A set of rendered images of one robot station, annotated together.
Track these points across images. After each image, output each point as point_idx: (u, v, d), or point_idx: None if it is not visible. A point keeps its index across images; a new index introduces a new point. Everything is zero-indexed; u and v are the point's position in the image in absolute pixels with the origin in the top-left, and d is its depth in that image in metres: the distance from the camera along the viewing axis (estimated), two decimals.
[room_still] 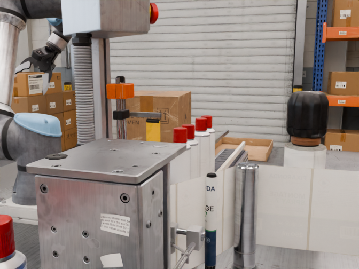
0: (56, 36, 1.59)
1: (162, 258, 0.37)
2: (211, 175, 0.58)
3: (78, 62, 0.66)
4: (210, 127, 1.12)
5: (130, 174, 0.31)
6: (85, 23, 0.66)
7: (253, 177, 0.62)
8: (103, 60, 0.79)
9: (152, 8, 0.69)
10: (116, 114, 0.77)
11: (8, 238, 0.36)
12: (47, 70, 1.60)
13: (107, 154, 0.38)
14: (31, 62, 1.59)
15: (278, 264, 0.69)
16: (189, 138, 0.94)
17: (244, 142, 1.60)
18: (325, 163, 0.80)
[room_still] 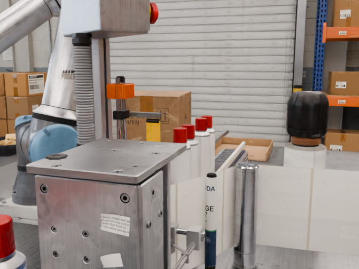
0: None
1: (162, 258, 0.37)
2: (211, 175, 0.58)
3: (78, 62, 0.66)
4: (210, 127, 1.12)
5: (130, 174, 0.31)
6: (85, 23, 0.66)
7: (253, 177, 0.62)
8: (103, 60, 0.79)
9: (152, 8, 0.69)
10: (116, 114, 0.77)
11: (8, 238, 0.36)
12: None
13: (107, 154, 0.38)
14: None
15: (278, 264, 0.69)
16: (189, 138, 0.94)
17: (244, 142, 1.60)
18: (325, 163, 0.80)
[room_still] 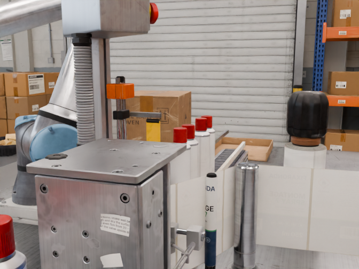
0: None
1: (162, 258, 0.37)
2: (211, 175, 0.58)
3: (78, 62, 0.66)
4: (210, 127, 1.12)
5: (130, 174, 0.31)
6: (85, 23, 0.66)
7: (253, 177, 0.62)
8: (103, 60, 0.79)
9: (152, 8, 0.69)
10: (116, 114, 0.77)
11: (8, 238, 0.36)
12: None
13: (107, 154, 0.38)
14: None
15: (278, 264, 0.69)
16: (189, 138, 0.94)
17: (244, 142, 1.60)
18: (325, 163, 0.80)
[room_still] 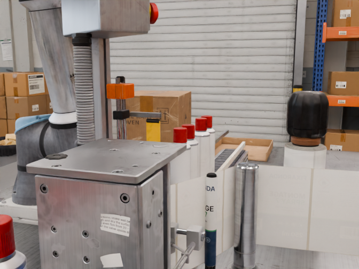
0: None
1: (162, 258, 0.37)
2: (211, 175, 0.58)
3: (78, 62, 0.66)
4: (210, 127, 1.12)
5: (130, 174, 0.31)
6: (85, 23, 0.66)
7: (253, 177, 0.62)
8: (103, 60, 0.79)
9: (152, 8, 0.69)
10: (116, 114, 0.77)
11: (8, 238, 0.36)
12: None
13: (107, 154, 0.38)
14: None
15: (278, 264, 0.69)
16: (189, 138, 0.94)
17: (244, 142, 1.60)
18: (325, 163, 0.80)
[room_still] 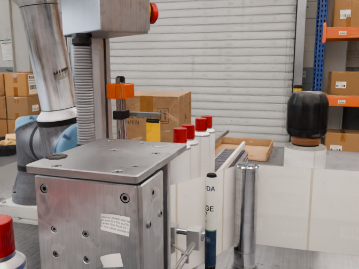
0: None
1: (162, 258, 0.37)
2: (211, 175, 0.58)
3: (78, 62, 0.66)
4: (210, 127, 1.12)
5: (130, 174, 0.31)
6: (85, 23, 0.66)
7: (253, 177, 0.62)
8: (103, 60, 0.79)
9: (152, 8, 0.69)
10: (116, 114, 0.77)
11: (8, 238, 0.36)
12: None
13: (107, 154, 0.38)
14: None
15: (278, 264, 0.69)
16: (189, 138, 0.94)
17: (244, 142, 1.60)
18: (325, 163, 0.80)
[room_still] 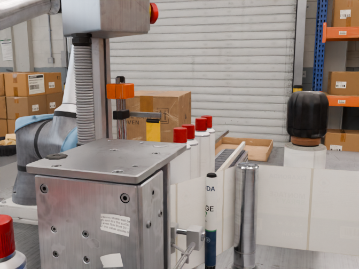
0: None
1: (162, 258, 0.37)
2: (211, 175, 0.58)
3: (78, 62, 0.66)
4: (210, 127, 1.12)
5: (130, 174, 0.31)
6: (85, 23, 0.66)
7: (253, 177, 0.62)
8: (103, 60, 0.79)
9: (152, 8, 0.69)
10: (116, 114, 0.77)
11: (8, 238, 0.36)
12: None
13: (107, 154, 0.38)
14: None
15: (278, 264, 0.69)
16: (189, 138, 0.94)
17: (244, 142, 1.60)
18: (325, 163, 0.80)
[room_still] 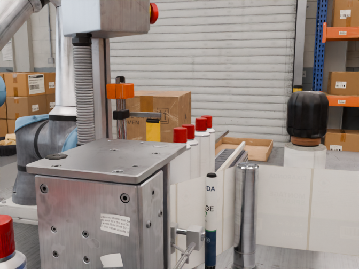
0: None
1: (162, 258, 0.37)
2: (211, 175, 0.58)
3: (78, 62, 0.66)
4: (210, 127, 1.12)
5: (130, 174, 0.31)
6: (85, 23, 0.66)
7: (253, 177, 0.62)
8: (103, 60, 0.79)
9: (152, 8, 0.69)
10: (116, 114, 0.77)
11: (8, 238, 0.36)
12: None
13: (107, 154, 0.38)
14: None
15: (278, 264, 0.69)
16: (189, 138, 0.94)
17: (244, 142, 1.60)
18: (325, 163, 0.80)
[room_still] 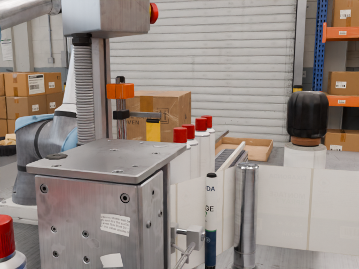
0: None
1: (162, 258, 0.37)
2: (211, 175, 0.58)
3: (78, 62, 0.66)
4: (210, 127, 1.12)
5: (130, 174, 0.31)
6: (85, 23, 0.66)
7: (253, 177, 0.62)
8: (103, 60, 0.79)
9: (152, 8, 0.69)
10: (116, 114, 0.77)
11: (8, 238, 0.36)
12: None
13: (107, 154, 0.38)
14: None
15: (278, 264, 0.69)
16: (189, 138, 0.94)
17: (244, 142, 1.60)
18: (325, 163, 0.80)
